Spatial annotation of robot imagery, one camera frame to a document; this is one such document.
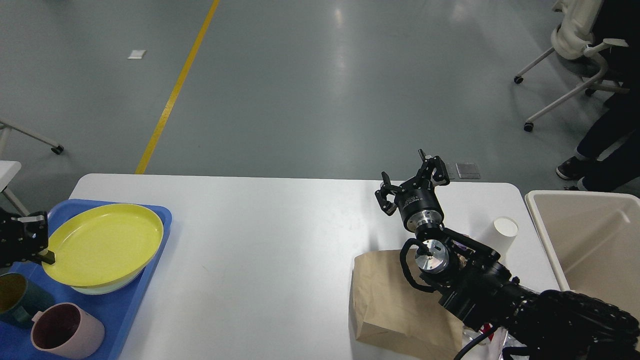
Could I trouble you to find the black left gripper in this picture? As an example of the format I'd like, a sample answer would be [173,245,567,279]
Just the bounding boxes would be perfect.
[0,208,56,268]

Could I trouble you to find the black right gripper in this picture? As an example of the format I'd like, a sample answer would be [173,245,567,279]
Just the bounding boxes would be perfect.
[375,149,451,233]

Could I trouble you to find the yellow plate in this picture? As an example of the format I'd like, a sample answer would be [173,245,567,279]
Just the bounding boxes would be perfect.
[42,203,164,289]

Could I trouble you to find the white paper cup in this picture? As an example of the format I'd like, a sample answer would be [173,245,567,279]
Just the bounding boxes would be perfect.
[477,216,519,257]

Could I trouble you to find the pink mug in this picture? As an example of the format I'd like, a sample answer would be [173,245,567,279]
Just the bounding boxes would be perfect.
[30,302,106,360]

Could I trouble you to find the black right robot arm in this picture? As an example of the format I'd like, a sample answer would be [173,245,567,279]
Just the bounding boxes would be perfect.
[375,149,639,360]

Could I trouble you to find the metal floor socket plates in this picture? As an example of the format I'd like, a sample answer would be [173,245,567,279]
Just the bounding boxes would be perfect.
[445,162,482,180]

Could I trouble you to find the blue mug yellow inside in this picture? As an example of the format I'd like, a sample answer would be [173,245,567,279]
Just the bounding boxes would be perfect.
[0,272,56,329]

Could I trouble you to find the pale green plate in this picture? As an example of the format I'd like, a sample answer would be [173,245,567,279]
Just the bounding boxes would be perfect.
[71,269,142,296]

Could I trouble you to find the blue plastic tray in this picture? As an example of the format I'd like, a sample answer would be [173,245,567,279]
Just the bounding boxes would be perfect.
[0,205,173,360]

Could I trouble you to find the brown paper bag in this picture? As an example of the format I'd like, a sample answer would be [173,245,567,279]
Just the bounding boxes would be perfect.
[350,250,463,360]

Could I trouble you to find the beige plastic bin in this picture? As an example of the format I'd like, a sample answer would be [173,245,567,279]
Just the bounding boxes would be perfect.
[525,190,640,318]

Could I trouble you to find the person in dark clothes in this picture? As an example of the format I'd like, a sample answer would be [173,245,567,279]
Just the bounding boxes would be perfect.
[556,0,640,192]

